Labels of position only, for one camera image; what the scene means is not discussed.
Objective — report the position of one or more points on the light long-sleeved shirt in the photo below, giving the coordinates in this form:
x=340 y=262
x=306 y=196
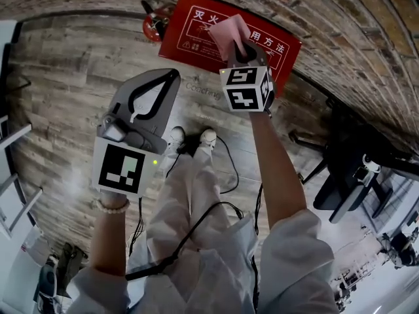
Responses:
x=294 y=257

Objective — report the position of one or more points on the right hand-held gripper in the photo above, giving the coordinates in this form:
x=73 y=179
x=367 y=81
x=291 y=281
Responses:
x=245 y=90

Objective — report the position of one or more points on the person's right forearm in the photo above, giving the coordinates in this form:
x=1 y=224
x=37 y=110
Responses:
x=275 y=168

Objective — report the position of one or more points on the white desk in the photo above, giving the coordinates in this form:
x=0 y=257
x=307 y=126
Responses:
x=399 y=201

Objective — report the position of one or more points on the pink cloth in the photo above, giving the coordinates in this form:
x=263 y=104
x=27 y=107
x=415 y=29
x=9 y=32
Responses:
x=226 y=34

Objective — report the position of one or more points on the white trousers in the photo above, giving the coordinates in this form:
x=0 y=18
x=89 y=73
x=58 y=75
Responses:
x=183 y=201

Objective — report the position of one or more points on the white metal frame rack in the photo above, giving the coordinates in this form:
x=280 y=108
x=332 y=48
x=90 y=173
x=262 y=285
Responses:
x=16 y=208

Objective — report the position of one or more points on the grey round appliance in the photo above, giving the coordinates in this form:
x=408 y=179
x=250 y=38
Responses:
x=47 y=280

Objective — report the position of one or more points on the small white camera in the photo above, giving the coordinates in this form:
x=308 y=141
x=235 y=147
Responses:
x=371 y=163

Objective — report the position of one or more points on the person's left forearm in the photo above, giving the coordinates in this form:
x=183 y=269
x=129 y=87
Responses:
x=109 y=240

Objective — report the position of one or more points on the red fire extinguisher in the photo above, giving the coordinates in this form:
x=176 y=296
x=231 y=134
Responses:
x=150 y=28

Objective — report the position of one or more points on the white table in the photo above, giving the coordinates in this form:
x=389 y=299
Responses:
x=8 y=31

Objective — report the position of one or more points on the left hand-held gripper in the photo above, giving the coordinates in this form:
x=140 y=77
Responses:
x=121 y=168

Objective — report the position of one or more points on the white shoe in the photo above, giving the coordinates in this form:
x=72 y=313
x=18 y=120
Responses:
x=207 y=136
x=176 y=137

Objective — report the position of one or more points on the black tripod equipment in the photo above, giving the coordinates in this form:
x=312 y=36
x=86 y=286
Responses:
x=402 y=247

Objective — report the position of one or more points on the red fire extinguisher box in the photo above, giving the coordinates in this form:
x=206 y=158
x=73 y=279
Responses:
x=173 y=44

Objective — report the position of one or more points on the dark green bag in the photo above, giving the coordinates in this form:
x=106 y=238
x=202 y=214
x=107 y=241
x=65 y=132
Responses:
x=70 y=263

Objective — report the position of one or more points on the black office chair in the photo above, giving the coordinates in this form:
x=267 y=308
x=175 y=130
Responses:
x=340 y=195

